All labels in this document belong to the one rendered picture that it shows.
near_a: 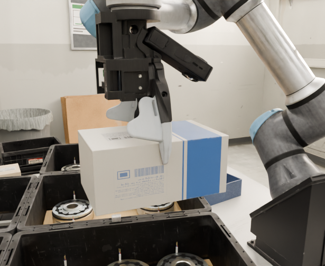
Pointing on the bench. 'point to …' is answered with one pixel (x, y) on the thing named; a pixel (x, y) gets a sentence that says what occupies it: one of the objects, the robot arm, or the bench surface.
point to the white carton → (150, 167)
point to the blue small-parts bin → (235, 182)
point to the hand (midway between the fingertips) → (150, 149)
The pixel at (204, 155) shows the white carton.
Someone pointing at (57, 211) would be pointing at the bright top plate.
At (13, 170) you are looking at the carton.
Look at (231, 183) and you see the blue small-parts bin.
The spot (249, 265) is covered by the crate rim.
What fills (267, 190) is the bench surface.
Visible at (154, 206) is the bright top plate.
